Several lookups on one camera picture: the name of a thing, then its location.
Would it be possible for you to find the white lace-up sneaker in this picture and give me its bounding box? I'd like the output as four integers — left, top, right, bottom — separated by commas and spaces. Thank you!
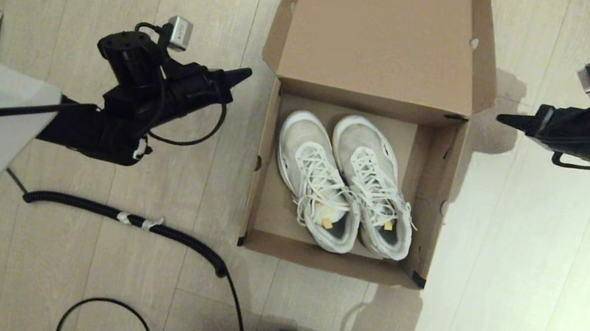
260, 107, 379, 258
312, 112, 435, 265

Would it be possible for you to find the white tape wrap with tail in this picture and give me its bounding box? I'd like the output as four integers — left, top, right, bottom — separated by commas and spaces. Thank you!
140, 213, 166, 234

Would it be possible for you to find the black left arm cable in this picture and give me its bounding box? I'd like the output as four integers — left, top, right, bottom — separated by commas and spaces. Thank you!
115, 19, 241, 154

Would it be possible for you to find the black coiled cable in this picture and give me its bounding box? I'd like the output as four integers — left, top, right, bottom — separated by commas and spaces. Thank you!
0, 166, 279, 331

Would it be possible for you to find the brown cardboard shoe box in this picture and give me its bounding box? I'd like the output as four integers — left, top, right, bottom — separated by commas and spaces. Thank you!
226, 0, 515, 299

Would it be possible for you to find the thin black floor cable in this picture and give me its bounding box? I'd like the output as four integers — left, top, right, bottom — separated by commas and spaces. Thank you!
56, 290, 164, 331

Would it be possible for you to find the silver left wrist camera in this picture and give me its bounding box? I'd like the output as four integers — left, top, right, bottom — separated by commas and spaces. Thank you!
161, 14, 196, 55

